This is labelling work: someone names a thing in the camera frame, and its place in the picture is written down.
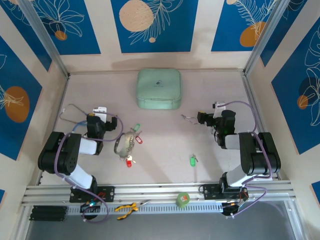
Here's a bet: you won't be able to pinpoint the large silver metal keyring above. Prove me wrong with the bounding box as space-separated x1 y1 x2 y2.
113 131 138 161

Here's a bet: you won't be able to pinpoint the silver metal forceps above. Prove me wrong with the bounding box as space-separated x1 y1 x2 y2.
181 114 200 125

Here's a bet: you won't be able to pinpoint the blue tube stethoscope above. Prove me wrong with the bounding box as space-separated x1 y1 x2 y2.
59 103 89 134

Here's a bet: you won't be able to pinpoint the mint green zip case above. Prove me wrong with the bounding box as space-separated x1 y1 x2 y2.
136 68 183 110

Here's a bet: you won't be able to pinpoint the black electronics board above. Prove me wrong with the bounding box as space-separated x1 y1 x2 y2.
79 201 101 214
221 193 249 216

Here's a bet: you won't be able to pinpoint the green tape roll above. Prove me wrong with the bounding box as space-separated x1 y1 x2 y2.
176 191 191 208

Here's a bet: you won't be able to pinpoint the yellow black pliers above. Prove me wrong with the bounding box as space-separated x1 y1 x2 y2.
114 199 152 221

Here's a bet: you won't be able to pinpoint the black profile block stack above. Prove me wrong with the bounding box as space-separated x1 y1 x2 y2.
29 205 69 222

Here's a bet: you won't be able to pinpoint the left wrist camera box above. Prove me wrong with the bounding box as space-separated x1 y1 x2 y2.
92 106 109 120

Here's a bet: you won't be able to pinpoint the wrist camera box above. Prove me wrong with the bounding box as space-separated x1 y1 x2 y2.
212 100 226 118
92 106 109 120

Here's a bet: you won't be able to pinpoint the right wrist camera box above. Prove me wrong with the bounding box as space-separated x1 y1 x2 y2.
212 100 226 118

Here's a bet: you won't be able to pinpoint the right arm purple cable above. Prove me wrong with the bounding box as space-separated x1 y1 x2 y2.
216 100 270 220

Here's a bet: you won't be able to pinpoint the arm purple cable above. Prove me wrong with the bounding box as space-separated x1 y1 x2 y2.
54 113 125 224
216 100 270 220

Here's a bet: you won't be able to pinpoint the aluminium side rail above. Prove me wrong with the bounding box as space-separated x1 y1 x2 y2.
241 72 282 181

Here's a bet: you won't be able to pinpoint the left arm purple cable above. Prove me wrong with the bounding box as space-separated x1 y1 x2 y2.
54 113 125 224

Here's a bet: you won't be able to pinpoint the aluminium rail frame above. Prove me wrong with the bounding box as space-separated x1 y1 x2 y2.
21 181 295 208

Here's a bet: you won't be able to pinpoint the aluminium frame post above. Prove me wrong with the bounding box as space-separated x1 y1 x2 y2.
18 0 71 79
243 0 288 76

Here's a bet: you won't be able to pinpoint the grey slotted cable duct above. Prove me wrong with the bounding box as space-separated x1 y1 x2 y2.
67 203 223 216

